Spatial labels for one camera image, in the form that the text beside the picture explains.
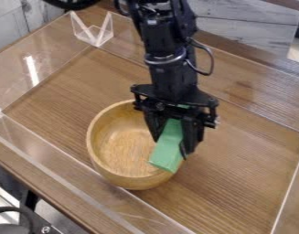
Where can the clear acrylic tray wall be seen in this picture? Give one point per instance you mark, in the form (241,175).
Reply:
(237,186)

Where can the green rectangular block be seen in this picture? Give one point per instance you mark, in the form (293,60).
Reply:
(166,156)

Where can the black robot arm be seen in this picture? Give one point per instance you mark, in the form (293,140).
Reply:
(165,23)

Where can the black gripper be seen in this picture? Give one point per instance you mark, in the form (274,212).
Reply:
(175,98)

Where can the black metal table frame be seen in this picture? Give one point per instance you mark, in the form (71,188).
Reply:
(36,223)

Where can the brown wooden bowl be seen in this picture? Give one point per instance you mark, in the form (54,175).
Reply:
(119,146)

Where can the clear acrylic corner bracket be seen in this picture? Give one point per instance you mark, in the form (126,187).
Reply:
(94,35)

